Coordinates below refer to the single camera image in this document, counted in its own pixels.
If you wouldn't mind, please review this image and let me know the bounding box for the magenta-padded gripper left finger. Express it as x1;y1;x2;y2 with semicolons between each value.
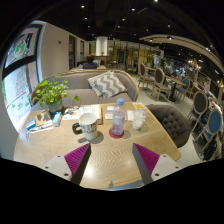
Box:
42;142;92;186

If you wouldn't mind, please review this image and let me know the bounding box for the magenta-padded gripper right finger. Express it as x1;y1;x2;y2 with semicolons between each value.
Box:
131;142;183;186

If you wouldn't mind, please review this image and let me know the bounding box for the clear blue-capped water bottle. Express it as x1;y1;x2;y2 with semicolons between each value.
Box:
110;97;127;137

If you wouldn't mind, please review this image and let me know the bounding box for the clear plastic cup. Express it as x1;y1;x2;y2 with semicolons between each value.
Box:
131;108;148;131

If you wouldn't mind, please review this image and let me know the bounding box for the dark grey tufted armchair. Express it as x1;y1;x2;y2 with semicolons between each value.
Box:
146;104;193;149

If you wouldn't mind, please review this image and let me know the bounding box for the small light blue box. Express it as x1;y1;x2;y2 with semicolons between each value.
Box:
52;111;63;128

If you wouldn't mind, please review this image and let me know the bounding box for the white tube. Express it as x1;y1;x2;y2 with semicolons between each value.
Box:
29;121;55;134

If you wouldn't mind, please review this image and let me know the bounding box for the printed paper menu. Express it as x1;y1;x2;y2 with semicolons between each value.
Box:
62;104;103;125

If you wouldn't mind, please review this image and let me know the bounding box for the brown printed card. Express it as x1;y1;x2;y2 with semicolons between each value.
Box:
34;109;53;127

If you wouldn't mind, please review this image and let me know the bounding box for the yellow square table sticker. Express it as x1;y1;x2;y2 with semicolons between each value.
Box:
132;101;145;110

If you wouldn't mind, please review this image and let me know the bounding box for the flat blue white box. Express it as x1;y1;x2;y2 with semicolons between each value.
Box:
25;118;37;131

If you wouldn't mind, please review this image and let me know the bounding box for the green potted plant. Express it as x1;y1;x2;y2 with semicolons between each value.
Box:
30;74;81;114

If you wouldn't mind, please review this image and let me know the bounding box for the grey white chevron cushion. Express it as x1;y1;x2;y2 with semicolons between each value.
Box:
87;70;128;99

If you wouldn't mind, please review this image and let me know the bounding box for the window with festive stickers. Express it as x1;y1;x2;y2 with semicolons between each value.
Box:
1;23;44;133

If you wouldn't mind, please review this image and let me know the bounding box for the person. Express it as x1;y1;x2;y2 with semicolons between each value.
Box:
82;54;99;70

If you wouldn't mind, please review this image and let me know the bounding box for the white round pillar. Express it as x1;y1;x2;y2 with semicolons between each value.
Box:
95;35;109;57

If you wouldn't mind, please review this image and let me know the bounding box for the group of ceiling lights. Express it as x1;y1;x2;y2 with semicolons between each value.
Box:
79;0;174;43

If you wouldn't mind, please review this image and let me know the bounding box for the white mug with black handle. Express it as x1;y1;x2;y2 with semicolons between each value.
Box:
71;112;99;141

